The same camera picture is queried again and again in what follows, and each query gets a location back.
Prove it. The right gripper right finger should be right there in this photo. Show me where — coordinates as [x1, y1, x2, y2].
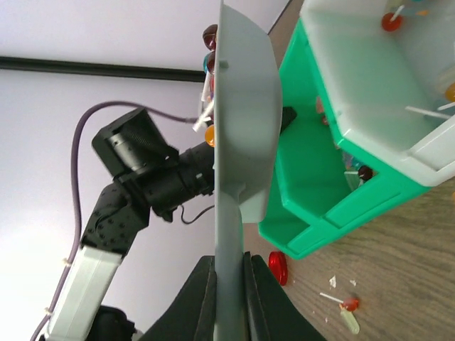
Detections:
[243, 252, 325, 341]

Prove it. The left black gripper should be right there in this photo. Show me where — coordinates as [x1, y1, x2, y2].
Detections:
[178, 107, 297, 199]

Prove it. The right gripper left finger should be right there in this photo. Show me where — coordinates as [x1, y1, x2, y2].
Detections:
[141, 256, 217, 341]

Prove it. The light blue slotted scoop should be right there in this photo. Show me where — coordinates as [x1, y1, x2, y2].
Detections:
[213, 4, 282, 340]

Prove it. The red round lid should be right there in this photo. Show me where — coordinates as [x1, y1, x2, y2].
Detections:
[268, 251, 289, 286]

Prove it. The green candy bin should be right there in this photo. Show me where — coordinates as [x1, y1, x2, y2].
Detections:
[259, 21, 427, 259]

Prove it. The white candy bin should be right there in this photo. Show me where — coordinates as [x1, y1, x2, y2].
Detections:
[300, 1, 454, 187]

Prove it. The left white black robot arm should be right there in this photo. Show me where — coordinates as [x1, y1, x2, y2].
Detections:
[33, 102, 296, 340]

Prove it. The green candy near cup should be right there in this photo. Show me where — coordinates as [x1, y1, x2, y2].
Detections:
[340, 309, 360, 335]

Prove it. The red lollipop near bins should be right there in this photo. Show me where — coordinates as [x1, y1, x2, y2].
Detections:
[319, 292, 360, 312]

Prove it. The black frame post left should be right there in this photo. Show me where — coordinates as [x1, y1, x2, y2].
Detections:
[1, 56, 205, 82]

